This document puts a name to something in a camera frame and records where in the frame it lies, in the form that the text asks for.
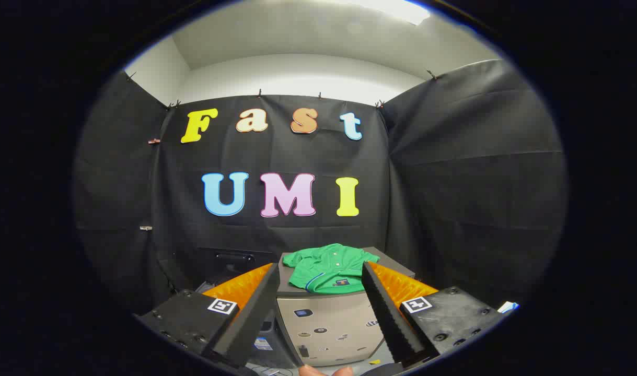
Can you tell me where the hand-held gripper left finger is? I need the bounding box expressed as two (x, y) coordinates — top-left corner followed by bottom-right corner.
(133, 263), (281, 369)

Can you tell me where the green button shirt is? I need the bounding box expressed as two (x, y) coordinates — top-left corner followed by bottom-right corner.
(282, 243), (380, 294)

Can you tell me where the black backdrop cloth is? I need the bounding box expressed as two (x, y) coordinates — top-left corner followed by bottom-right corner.
(73, 59), (567, 314)

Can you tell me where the grey top-load washing machine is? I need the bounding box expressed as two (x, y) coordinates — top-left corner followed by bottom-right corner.
(195, 248), (298, 371)

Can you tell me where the grey cabinet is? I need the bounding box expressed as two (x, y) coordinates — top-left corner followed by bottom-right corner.
(275, 246), (417, 366)

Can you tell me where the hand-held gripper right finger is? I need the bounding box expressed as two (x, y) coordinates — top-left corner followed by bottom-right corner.
(361, 261), (516, 369)

